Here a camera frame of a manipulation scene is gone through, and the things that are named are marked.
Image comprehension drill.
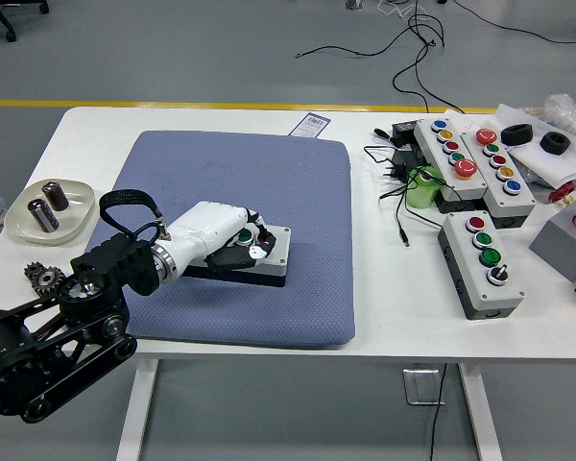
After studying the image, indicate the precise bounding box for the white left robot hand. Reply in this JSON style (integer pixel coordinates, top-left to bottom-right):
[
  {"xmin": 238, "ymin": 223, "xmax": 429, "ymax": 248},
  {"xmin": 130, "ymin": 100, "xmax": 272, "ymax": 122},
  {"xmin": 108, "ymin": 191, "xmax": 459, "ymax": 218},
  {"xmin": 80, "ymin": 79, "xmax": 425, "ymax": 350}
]
[{"xmin": 164, "ymin": 200, "xmax": 278, "ymax": 274}]

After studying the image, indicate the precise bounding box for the grey four-button control box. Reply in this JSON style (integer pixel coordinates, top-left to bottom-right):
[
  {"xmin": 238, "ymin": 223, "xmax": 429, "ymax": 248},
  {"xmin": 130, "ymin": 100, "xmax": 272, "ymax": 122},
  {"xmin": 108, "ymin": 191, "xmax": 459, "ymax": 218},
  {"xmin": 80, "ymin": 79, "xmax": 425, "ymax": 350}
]
[
  {"xmin": 437, "ymin": 211, "xmax": 527, "ymax": 322},
  {"xmin": 181, "ymin": 223, "xmax": 293, "ymax": 289}
]

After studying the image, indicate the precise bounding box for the grey five-button box, blue end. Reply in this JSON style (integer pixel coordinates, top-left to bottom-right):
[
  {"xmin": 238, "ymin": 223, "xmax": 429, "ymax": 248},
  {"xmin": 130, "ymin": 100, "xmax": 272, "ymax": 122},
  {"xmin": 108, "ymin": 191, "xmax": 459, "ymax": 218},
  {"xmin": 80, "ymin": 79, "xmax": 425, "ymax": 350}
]
[{"xmin": 414, "ymin": 117, "xmax": 492, "ymax": 214}]

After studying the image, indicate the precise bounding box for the grey five-button box, mushroom end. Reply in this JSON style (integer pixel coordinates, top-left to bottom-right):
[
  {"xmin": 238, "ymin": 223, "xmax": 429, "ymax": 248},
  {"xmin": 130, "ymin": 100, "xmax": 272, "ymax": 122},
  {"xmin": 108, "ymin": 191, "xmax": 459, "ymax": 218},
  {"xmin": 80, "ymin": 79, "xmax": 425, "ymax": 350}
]
[{"xmin": 462, "ymin": 128, "xmax": 538, "ymax": 230}]

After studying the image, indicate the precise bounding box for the blue-grey padded mat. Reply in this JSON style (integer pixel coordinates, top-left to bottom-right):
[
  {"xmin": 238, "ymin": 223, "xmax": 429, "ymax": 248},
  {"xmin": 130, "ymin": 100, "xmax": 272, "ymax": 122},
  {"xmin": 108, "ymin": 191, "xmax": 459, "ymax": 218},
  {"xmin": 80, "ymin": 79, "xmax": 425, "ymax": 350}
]
[{"xmin": 84, "ymin": 129, "xmax": 357, "ymax": 351}]

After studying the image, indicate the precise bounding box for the cream shallow dish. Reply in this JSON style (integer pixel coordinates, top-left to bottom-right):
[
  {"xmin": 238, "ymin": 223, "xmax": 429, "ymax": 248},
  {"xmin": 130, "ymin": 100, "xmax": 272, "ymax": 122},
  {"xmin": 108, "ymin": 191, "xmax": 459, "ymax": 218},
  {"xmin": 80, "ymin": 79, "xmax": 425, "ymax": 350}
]
[{"xmin": 4, "ymin": 177, "xmax": 97, "ymax": 247}]

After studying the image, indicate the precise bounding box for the purple and white label card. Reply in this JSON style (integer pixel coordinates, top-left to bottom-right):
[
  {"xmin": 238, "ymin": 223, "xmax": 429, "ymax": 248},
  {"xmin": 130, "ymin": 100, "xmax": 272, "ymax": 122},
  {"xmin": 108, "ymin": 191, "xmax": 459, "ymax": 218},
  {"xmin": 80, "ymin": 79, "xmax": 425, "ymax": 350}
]
[{"xmin": 289, "ymin": 111, "xmax": 332, "ymax": 139}]

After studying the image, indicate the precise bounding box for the dark brown cylindrical capacitor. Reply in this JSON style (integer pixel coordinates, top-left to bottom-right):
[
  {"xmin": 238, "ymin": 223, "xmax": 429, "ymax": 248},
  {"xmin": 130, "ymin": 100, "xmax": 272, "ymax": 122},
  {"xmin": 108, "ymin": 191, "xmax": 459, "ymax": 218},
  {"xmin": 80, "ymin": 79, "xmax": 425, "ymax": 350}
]
[
  {"xmin": 41, "ymin": 180, "xmax": 71, "ymax": 211},
  {"xmin": 27, "ymin": 197, "xmax": 60, "ymax": 232}
]

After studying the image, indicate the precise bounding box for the black gear with silver hub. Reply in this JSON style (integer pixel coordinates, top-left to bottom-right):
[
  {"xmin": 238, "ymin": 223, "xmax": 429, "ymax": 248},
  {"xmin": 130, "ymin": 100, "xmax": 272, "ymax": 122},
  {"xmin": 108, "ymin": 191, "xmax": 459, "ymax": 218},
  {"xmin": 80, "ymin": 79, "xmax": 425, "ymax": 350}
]
[{"xmin": 32, "ymin": 267, "xmax": 64, "ymax": 300}]

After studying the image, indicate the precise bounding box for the white table leg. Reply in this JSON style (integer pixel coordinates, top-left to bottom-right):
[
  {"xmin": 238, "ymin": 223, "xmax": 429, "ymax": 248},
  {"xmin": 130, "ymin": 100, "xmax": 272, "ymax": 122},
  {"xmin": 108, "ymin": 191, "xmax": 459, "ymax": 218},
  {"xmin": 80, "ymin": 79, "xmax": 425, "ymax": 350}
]
[
  {"xmin": 114, "ymin": 357, "xmax": 160, "ymax": 461},
  {"xmin": 457, "ymin": 362, "xmax": 504, "ymax": 461}
]

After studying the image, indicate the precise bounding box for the light green tape roll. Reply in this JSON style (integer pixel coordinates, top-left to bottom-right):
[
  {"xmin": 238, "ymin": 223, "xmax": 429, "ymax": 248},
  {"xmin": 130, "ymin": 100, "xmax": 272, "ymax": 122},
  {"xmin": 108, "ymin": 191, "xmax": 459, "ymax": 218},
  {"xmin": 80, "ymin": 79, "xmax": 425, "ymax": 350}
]
[{"xmin": 406, "ymin": 165, "xmax": 444, "ymax": 209}]

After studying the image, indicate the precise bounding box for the black power adapter box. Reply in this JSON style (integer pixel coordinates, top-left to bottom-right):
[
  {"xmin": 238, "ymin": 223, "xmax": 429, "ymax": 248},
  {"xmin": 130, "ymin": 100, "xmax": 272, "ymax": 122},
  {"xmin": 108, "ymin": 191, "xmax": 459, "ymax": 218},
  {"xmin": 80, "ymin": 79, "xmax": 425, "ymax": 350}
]
[{"xmin": 391, "ymin": 119, "xmax": 422, "ymax": 148}]

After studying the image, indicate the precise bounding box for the silver floor socket plate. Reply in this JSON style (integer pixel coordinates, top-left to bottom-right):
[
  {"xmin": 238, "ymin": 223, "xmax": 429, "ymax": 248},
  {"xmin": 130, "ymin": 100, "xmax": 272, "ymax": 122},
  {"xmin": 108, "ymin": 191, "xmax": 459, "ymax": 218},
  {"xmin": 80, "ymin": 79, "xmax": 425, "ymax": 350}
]
[{"xmin": 402, "ymin": 368, "xmax": 446, "ymax": 407}]

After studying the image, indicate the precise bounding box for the black office chair base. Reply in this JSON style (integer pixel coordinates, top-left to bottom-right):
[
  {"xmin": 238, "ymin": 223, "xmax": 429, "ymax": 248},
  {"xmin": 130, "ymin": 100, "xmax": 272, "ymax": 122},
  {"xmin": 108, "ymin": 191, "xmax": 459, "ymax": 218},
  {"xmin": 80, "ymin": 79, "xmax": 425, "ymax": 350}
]
[{"xmin": 0, "ymin": 0, "xmax": 51, "ymax": 43}]

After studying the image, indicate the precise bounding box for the white paper sheet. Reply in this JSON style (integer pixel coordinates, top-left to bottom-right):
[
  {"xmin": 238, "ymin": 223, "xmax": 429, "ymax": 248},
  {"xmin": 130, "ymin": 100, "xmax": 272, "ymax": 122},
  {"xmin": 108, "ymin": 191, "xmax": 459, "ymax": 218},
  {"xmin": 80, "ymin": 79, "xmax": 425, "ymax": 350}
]
[{"xmin": 444, "ymin": 103, "xmax": 576, "ymax": 186}]

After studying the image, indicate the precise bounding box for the red knob part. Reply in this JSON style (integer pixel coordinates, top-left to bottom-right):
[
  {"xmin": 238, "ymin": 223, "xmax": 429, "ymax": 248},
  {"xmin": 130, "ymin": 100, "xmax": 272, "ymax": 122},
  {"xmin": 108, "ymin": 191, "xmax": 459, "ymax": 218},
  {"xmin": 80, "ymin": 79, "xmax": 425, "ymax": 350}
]
[{"xmin": 548, "ymin": 184, "xmax": 576, "ymax": 204}]

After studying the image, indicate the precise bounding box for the grey block box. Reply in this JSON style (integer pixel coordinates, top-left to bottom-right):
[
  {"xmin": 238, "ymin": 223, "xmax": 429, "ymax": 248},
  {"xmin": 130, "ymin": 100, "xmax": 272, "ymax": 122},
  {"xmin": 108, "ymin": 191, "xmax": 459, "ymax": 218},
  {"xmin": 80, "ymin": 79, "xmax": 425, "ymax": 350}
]
[{"xmin": 529, "ymin": 199, "xmax": 576, "ymax": 284}]

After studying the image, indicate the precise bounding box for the clear bubble wrap bag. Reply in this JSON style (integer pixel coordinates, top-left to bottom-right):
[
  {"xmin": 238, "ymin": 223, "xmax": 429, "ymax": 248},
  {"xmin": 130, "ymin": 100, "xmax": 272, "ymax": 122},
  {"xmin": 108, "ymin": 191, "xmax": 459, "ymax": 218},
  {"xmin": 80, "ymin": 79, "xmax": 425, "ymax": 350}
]
[{"xmin": 541, "ymin": 93, "xmax": 576, "ymax": 140}]

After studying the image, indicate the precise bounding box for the black plug with thin cord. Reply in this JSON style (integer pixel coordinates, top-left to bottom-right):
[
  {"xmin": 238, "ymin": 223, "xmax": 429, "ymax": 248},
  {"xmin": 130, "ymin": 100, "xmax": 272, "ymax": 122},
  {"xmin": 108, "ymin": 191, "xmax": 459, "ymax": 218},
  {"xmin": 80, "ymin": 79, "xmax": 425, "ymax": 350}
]
[{"xmin": 363, "ymin": 143, "xmax": 457, "ymax": 249}]

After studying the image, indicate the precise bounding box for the long black floor cable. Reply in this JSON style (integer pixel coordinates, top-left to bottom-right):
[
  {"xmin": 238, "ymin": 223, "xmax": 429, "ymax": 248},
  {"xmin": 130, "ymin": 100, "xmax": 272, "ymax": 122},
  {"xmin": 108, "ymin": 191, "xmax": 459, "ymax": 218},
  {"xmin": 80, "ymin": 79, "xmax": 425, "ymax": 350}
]
[{"xmin": 295, "ymin": 0, "xmax": 467, "ymax": 114}]

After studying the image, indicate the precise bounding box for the black hanging cable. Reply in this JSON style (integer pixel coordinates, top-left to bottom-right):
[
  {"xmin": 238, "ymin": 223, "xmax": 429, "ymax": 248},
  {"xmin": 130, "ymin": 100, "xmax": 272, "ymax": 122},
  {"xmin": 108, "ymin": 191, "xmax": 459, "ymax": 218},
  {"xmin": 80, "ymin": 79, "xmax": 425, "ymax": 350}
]
[{"xmin": 429, "ymin": 363, "xmax": 449, "ymax": 461}]

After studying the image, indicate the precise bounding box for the black foam ring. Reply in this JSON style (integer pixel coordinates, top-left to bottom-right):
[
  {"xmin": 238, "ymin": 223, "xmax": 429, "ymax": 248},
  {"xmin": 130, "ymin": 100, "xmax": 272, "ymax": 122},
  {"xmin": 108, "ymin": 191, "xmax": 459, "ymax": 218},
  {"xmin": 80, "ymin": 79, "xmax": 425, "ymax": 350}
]
[
  {"xmin": 540, "ymin": 132, "xmax": 572, "ymax": 157},
  {"xmin": 501, "ymin": 123, "xmax": 535, "ymax": 146}
]

